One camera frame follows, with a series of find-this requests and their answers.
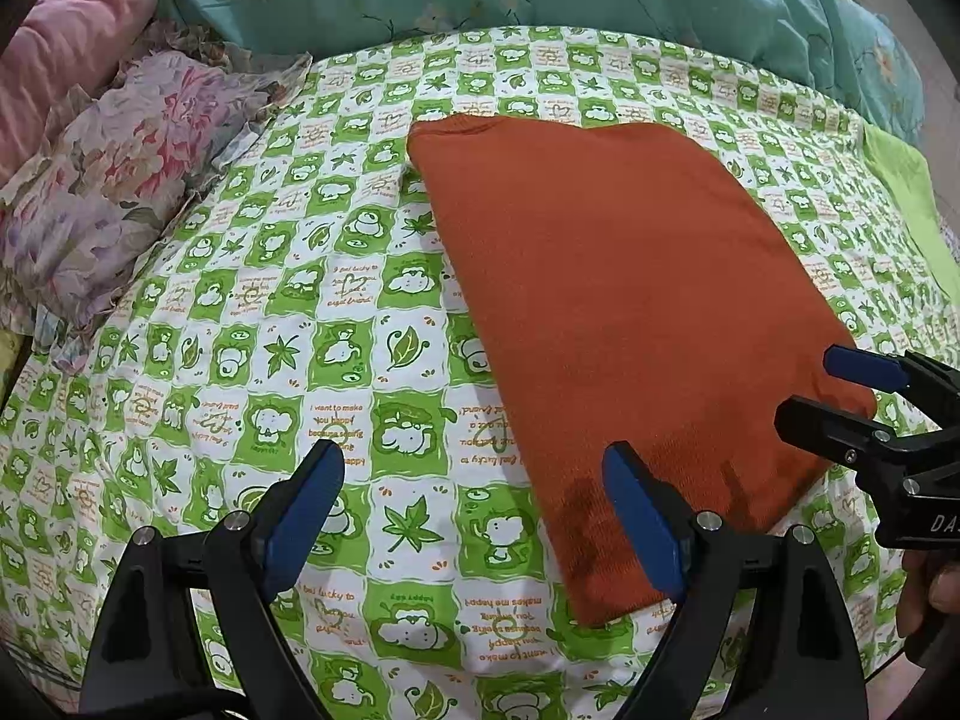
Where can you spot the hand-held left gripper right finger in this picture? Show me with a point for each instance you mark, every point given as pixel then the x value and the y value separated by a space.
pixel 641 525

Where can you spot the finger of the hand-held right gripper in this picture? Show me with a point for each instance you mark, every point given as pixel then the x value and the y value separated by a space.
pixel 862 367
pixel 825 424

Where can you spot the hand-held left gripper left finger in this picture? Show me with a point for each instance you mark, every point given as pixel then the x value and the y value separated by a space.
pixel 300 532

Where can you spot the orange knit sweater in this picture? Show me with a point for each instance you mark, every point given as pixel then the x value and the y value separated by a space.
pixel 622 300

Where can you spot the person's right hand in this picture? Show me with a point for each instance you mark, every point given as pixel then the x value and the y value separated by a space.
pixel 937 592

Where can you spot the lime green cloth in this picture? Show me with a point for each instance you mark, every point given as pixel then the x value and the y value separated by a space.
pixel 911 195

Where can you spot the green checked printed bedsheet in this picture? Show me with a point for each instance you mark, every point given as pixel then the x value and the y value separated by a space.
pixel 300 315

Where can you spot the floral ruffled pillow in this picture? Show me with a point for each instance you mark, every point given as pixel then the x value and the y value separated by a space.
pixel 112 187

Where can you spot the pink quilted blanket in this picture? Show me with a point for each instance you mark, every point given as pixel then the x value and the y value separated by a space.
pixel 67 37

